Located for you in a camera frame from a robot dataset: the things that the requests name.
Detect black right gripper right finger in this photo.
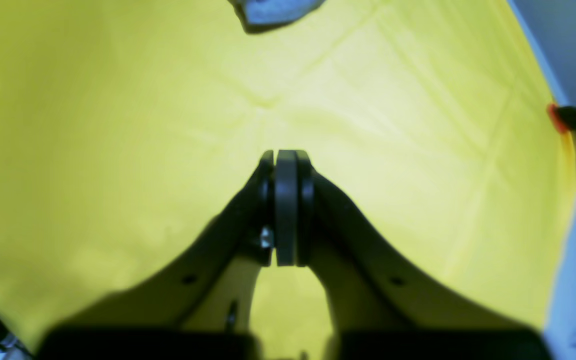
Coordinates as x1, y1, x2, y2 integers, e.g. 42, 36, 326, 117
274, 150, 553, 360

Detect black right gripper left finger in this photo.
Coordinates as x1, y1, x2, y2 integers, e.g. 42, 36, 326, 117
37, 150, 274, 360

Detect grey t-shirt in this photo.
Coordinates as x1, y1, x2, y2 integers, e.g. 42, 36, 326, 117
229, 0, 326, 34

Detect yellow table cloth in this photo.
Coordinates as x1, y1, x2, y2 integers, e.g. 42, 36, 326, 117
0, 0, 576, 349

